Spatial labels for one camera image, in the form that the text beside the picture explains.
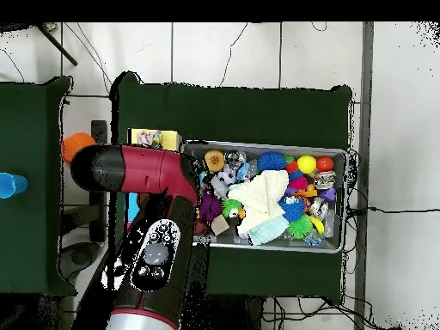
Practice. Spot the cream muslin cloth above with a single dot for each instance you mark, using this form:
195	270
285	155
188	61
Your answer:
261	199

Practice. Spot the light blue muslin cloth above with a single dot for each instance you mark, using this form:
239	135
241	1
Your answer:
270	228

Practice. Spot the multicoloured knotted cloth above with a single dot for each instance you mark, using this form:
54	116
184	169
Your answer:
149	137

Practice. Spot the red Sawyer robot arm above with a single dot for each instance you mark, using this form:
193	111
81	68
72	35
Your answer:
144	170

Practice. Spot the shallow metal mesh bin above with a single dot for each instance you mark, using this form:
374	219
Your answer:
247	147

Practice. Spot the wooden box with three holes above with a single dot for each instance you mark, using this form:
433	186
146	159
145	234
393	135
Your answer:
172	137

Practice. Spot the toy burger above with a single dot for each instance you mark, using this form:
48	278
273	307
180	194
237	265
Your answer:
215	161

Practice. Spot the purple spiky ball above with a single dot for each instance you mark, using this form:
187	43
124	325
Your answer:
210	208

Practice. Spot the large blue spiky ball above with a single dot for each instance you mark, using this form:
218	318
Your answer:
271	161

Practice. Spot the dark green table cloth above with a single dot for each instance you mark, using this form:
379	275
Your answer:
223	113
31	223

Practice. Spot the yellow smooth ball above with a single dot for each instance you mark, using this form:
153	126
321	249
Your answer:
306	164

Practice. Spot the orange smooth ball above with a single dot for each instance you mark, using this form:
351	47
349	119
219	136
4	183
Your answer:
325	164

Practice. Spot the black flat panel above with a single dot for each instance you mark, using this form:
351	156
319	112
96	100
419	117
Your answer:
99	130

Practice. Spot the orange plastic object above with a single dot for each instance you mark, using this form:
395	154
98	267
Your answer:
74	142

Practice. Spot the grey round base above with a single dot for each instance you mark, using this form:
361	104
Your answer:
77	256

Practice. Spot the blue plastic cup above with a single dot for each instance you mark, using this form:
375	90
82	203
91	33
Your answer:
12	185

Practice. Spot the black rod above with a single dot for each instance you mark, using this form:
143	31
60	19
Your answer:
58	46

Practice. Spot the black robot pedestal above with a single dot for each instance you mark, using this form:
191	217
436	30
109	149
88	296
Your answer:
247	316

